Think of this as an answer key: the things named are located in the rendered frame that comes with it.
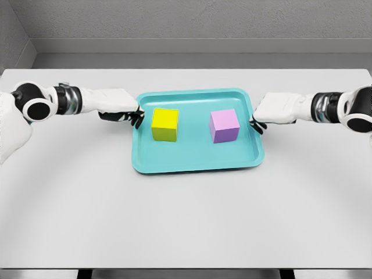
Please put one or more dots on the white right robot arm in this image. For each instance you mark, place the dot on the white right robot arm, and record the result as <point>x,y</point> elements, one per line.
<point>334,104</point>

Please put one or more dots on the teal plastic tray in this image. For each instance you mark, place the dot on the teal plastic tray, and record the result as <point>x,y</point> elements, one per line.
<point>197,154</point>

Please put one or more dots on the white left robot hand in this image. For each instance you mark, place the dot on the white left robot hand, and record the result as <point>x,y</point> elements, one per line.
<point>116,101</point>

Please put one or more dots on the yellow cube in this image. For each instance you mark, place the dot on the yellow cube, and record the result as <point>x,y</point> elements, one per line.
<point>164,125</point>

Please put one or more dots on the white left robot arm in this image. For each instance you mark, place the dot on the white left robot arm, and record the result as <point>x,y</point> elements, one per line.
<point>40,101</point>

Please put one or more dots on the pink purple cube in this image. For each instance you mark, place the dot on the pink purple cube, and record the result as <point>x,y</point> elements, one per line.
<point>224,126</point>

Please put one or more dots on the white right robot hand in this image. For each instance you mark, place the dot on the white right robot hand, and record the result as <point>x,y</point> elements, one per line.
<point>276,107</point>

